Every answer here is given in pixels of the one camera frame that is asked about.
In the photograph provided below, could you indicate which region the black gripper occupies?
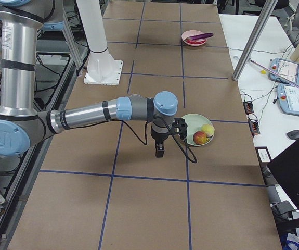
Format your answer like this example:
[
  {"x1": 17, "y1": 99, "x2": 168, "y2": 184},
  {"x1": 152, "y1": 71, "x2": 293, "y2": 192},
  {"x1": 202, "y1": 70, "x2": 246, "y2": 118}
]
[{"x1": 151, "y1": 117, "x2": 174, "y2": 158}]

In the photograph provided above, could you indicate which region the yellow pink peach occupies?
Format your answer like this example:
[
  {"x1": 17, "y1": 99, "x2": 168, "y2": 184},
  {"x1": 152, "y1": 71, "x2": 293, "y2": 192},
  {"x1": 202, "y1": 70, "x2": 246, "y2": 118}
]
[{"x1": 201, "y1": 124, "x2": 215, "y2": 138}]

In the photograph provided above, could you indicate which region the red chili pepper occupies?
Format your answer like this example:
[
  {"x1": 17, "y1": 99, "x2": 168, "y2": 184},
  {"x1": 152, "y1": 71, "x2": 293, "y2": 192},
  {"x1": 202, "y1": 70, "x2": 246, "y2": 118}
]
[{"x1": 184, "y1": 39, "x2": 207, "y2": 46}]

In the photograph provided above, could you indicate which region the purple eggplant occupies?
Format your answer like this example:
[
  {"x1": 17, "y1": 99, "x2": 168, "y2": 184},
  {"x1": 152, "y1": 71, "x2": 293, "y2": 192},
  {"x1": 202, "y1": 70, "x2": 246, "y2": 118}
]
[{"x1": 186, "y1": 33, "x2": 214, "y2": 40}]

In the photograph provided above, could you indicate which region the green plate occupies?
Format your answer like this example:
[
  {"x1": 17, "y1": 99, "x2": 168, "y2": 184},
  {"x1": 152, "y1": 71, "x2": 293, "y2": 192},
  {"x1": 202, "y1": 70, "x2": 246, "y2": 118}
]
[{"x1": 183, "y1": 114, "x2": 214, "y2": 146}]

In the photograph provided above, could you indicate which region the lower orange black connector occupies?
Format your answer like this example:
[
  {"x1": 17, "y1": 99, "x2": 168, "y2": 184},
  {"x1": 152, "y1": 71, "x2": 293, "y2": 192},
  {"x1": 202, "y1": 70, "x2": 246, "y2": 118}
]
[{"x1": 248, "y1": 118, "x2": 260, "y2": 136}]

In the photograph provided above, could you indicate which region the orange black connector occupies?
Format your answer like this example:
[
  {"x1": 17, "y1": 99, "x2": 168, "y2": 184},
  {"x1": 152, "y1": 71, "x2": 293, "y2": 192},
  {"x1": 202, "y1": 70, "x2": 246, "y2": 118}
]
[
  {"x1": 248, "y1": 118, "x2": 260, "y2": 136},
  {"x1": 243, "y1": 101, "x2": 254, "y2": 115}
]

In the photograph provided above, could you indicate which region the upper orange black connector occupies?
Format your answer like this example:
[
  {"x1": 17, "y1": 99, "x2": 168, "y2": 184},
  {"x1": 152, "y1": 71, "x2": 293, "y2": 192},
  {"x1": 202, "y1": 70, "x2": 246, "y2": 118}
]
[{"x1": 243, "y1": 101, "x2": 254, "y2": 115}]

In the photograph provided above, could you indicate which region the white label card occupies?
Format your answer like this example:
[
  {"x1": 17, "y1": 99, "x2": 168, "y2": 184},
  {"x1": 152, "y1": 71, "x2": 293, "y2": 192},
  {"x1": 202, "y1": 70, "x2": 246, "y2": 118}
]
[{"x1": 255, "y1": 146, "x2": 272, "y2": 164}]

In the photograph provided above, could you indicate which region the pink plate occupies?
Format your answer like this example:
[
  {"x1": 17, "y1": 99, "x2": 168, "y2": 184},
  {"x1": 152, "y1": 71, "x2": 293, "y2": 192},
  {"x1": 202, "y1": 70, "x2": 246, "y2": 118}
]
[{"x1": 181, "y1": 30, "x2": 205, "y2": 47}]

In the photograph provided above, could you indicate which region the white side table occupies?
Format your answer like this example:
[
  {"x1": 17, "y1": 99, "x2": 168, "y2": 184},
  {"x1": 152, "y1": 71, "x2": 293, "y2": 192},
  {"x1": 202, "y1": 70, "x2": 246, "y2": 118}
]
[{"x1": 218, "y1": 13, "x2": 299, "y2": 235}]

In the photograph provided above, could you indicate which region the black computer mouse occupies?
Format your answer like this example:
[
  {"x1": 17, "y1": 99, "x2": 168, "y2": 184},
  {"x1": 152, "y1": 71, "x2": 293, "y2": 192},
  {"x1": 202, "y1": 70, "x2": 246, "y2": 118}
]
[{"x1": 287, "y1": 130, "x2": 299, "y2": 140}]

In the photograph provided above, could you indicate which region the lower blue teach pendant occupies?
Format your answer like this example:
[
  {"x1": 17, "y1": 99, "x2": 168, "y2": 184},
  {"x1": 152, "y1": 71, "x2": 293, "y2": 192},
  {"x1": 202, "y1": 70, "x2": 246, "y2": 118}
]
[{"x1": 277, "y1": 83, "x2": 299, "y2": 116}]

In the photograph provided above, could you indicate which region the blue teach pendant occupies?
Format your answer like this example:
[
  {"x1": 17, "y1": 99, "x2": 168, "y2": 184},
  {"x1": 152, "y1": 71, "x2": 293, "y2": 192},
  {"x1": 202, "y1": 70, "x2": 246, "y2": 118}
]
[
  {"x1": 277, "y1": 83, "x2": 299, "y2": 116},
  {"x1": 269, "y1": 58, "x2": 299, "y2": 85}
]

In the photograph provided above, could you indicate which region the upper blue teach pendant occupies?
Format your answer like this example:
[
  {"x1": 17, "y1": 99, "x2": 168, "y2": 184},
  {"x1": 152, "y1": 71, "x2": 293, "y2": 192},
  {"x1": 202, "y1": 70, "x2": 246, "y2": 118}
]
[{"x1": 269, "y1": 58, "x2": 299, "y2": 85}]

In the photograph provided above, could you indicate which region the reach grabber stick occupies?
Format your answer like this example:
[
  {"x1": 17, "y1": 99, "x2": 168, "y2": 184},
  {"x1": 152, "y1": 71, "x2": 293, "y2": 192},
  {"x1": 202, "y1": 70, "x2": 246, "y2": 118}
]
[{"x1": 246, "y1": 57, "x2": 299, "y2": 89}]

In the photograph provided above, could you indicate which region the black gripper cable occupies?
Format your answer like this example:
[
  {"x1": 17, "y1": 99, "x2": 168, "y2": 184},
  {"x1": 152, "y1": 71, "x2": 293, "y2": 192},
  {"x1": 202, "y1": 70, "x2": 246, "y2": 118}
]
[{"x1": 123, "y1": 117, "x2": 198, "y2": 164}]

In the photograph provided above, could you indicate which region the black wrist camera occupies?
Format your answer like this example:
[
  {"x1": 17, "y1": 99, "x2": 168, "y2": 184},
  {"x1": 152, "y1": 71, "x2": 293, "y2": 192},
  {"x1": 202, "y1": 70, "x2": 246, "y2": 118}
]
[{"x1": 171, "y1": 118, "x2": 188, "y2": 141}]

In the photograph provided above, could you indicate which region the aluminium table frame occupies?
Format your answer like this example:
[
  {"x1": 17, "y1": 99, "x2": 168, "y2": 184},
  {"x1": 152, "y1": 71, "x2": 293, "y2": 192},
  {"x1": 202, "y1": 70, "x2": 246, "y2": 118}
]
[{"x1": 0, "y1": 17, "x2": 83, "y2": 241}]

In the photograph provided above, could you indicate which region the aluminium frame post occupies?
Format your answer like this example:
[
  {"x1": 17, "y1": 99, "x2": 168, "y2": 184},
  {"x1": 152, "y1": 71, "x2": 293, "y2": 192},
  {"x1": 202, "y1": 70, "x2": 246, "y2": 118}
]
[{"x1": 232, "y1": 0, "x2": 278, "y2": 81}]

